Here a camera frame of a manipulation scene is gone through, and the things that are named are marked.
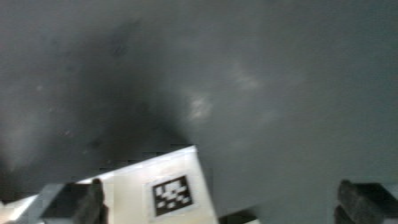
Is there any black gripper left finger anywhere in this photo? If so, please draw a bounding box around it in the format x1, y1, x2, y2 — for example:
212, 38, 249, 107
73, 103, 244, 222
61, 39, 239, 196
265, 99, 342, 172
16, 179, 109, 224

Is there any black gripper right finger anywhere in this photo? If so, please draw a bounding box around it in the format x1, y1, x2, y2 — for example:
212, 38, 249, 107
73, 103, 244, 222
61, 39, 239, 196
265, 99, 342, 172
334, 180, 398, 224

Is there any white marker tag sheet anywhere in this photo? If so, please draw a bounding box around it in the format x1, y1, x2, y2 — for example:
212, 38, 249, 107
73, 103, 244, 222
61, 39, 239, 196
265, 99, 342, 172
0, 144, 263, 224

